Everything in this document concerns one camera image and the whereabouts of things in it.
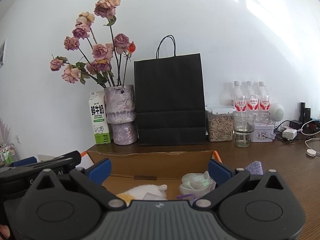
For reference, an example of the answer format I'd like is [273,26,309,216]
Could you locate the white green wrapped ball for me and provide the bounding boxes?
[179,171,216,199]

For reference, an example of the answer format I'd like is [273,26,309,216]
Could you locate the red pumpkin cardboard box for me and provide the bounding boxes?
[87,151,217,200]

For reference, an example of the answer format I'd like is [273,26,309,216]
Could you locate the purple towel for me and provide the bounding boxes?
[176,160,264,204]

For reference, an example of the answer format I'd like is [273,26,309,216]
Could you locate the yellow white plush toy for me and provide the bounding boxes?
[117,184,168,206]

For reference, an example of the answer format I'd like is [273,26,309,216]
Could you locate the clear container with pellets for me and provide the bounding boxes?
[206,105,235,142]

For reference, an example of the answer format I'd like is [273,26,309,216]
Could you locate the glass jar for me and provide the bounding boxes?
[232,112,256,148]

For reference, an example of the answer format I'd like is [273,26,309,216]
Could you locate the white tin box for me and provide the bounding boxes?
[251,122,276,142]

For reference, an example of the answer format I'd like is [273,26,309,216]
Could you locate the purple ceramic vase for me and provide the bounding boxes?
[104,85,137,146]

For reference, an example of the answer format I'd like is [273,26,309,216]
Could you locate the green white milk carton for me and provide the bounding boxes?
[88,90,111,145]

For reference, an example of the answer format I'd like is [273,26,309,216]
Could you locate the water bottle right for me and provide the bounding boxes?
[258,81,270,122]

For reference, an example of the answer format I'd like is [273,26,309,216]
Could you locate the water bottle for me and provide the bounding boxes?
[233,81,247,112]
[246,81,259,121]
[258,81,270,122]

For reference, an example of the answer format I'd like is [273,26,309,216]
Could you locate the water bottle middle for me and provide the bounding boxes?
[246,81,259,121]

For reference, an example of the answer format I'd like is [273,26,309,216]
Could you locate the water bottle left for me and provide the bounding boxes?
[233,81,247,112]

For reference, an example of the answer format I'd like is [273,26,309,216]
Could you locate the white charger plug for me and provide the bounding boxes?
[282,128,297,140]

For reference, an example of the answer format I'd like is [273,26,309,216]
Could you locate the black paper bag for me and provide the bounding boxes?
[133,35,208,147]

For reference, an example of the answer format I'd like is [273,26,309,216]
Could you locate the white round speaker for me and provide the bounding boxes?
[268,103,284,127]

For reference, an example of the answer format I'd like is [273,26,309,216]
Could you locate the black power strip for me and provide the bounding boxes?
[285,101,320,137]

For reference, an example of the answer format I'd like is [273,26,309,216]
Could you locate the dried pink roses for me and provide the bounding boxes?
[50,0,136,88]

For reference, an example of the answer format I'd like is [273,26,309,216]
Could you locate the wire rack shelf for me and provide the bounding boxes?
[0,144,18,167]

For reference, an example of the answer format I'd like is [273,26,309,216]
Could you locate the white cable with puck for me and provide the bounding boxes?
[301,119,320,158]

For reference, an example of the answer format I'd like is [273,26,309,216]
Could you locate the wall poster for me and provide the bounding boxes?
[0,39,7,68]

